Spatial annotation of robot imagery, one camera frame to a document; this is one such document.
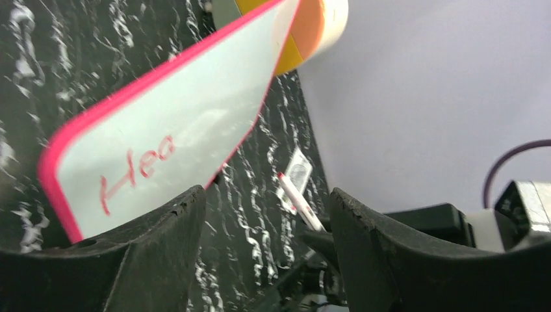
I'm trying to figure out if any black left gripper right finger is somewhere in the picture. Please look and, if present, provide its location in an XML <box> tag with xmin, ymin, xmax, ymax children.
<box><xmin>330</xmin><ymin>188</ymin><xmax>550</xmax><ymax>311</ymax></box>

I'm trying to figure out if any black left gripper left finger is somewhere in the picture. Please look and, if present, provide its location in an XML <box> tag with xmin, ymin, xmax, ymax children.
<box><xmin>1</xmin><ymin>185</ymin><xmax>206</xmax><ymax>311</ymax></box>

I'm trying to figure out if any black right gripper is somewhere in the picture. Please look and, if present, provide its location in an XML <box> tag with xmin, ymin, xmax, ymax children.
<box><xmin>258</xmin><ymin>250</ymin><xmax>348</xmax><ymax>312</ymax></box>

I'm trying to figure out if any red whiteboard marker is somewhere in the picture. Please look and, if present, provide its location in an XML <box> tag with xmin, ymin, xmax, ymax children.
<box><xmin>278</xmin><ymin>172</ymin><xmax>326</xmax><ymax>232</ymax></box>

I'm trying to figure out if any pink-framed whiteboard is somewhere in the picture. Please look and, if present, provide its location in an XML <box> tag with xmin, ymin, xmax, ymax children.
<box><xmin>38</xmin><ymin>1</ymin><xmax>299</xmax><ymax>242</ymax></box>

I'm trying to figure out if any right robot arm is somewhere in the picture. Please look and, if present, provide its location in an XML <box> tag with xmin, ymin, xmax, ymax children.
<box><xmin>247</xmin><ymin>203</ymin><xmax>514</xmax><ymax>312</ymax></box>

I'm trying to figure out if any white printed card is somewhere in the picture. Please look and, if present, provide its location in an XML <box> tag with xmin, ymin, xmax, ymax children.
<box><xmin>275</xmin><ymin>147</ymin><xmax>313</xmax><ymax>215</ymax></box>

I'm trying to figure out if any white cylinder with orange face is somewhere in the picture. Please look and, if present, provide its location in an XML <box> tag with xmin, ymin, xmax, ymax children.
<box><xmin>211</xmin><ymin>0</ymin><xmax>350</xmax><ymax>77</ymax></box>

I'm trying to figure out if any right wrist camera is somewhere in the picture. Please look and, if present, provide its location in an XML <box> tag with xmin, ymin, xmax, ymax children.
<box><xmin>494</xmin><ymin>181</ymin><xmax>550</xmax><ymax>251</ymax></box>

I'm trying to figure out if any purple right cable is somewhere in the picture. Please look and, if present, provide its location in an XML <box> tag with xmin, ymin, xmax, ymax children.
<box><xmin>481</xmin><ymin>138</ymin><xmax>551</xmax><ymax>210</ymax></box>

